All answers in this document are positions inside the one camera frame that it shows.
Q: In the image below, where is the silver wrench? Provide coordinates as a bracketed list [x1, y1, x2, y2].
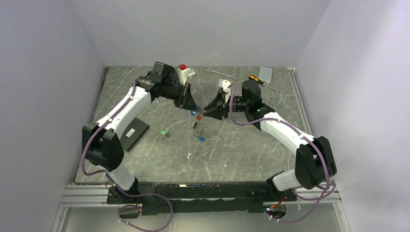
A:
[204, 67, 240, 80]

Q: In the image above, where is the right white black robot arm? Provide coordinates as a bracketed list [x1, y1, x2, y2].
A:
[204, 79, 337, 201]

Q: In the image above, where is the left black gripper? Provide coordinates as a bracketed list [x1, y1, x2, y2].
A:
[161, 82, 200, 113]

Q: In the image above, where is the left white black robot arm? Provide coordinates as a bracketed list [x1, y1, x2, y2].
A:
[80, 61, 198, 203]

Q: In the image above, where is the clear plastic box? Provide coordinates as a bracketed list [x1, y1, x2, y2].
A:
[259, 67, 273, 84]

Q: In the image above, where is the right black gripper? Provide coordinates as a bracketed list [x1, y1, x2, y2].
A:
[204, 92, 249, 120]

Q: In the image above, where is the black box with label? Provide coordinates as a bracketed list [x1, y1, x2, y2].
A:
[120, 117, 149, 152]

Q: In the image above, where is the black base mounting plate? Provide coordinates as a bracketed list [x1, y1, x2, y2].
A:
[106, 181, 296, 216]

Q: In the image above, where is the yellow black screwdriver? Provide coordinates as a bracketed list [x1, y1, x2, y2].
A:
[248, 75, 279, 92]

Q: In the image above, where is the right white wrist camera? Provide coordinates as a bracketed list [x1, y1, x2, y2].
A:
[219, 79, 232, 95]

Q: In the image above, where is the round metal keyring disc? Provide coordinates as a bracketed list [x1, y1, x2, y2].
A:
[194, 106, 203, 139]

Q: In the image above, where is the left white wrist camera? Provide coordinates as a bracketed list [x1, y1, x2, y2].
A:
[176, 64, 196, 85]

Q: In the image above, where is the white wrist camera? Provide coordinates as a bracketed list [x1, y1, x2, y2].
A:
[219, 79, 232, 95]
[176, 64, 196, 85]

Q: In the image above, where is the aluminium frame rail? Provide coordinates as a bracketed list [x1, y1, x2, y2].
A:
[61, 181, 323, 207]

